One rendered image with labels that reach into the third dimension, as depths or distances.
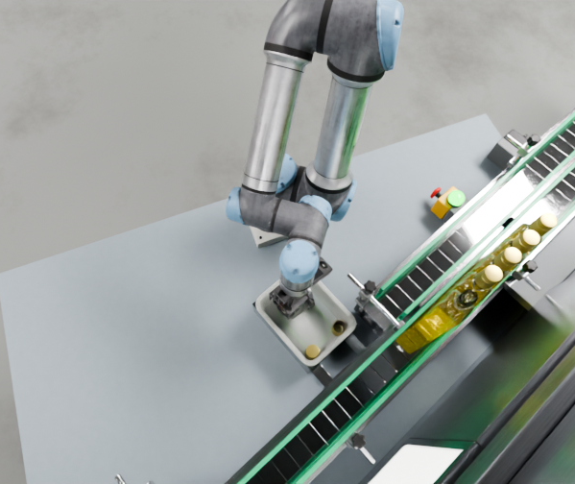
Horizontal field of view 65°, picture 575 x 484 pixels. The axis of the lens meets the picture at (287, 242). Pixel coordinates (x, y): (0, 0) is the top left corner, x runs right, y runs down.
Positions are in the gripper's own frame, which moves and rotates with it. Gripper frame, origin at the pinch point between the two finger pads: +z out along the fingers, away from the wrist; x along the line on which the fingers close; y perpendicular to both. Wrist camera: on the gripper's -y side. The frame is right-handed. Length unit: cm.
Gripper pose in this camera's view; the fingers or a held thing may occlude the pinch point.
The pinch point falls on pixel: (298, 301)
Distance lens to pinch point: 121.7
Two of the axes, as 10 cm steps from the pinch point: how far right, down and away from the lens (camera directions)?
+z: -0.3, 4.0, 9.2
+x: 6.7, 6.9, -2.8
